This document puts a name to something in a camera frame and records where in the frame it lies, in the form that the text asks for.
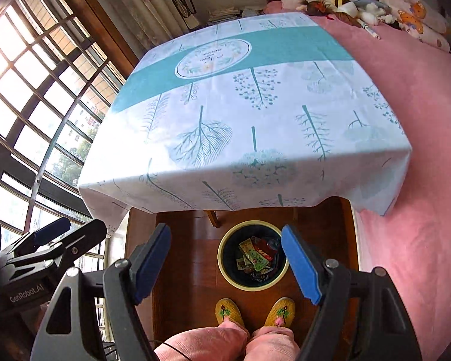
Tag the bear print pillow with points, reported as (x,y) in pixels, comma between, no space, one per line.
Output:
(417,18)

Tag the wooden table frame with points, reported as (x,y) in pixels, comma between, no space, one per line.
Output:
(213,219)

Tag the white fluffy plush toy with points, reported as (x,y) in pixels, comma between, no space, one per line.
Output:
(376,13)

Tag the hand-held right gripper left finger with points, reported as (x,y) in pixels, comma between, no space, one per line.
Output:
(154,263)

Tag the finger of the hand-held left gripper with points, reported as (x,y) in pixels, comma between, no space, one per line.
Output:
(82,238)
(50,229)

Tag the brown plush toy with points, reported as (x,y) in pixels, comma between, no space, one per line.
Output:
(319,8)

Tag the pink bed sheet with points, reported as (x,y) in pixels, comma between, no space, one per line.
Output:
(417,158)

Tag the yellow rimmed trash bin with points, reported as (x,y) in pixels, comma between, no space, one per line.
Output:
(231,267)

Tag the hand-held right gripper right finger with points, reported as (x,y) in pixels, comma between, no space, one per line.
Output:
(300,263)

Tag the person's right pink trouser leg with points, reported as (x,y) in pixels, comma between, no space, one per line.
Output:
(274,346)

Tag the stack of books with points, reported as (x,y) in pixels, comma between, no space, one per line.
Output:
(223,15)

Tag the bee plush toy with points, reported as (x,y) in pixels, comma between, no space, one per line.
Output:
(344,5)

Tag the red packet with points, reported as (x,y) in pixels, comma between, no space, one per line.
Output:
(266,247)

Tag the beige curtain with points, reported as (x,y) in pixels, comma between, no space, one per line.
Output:
(146,0)

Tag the window with metal grille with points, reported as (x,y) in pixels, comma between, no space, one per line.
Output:
(30,82)

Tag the white marker pen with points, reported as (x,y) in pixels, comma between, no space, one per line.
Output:
(370,30)

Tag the person's right yellow slipper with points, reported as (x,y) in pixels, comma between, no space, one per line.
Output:
(280,312)

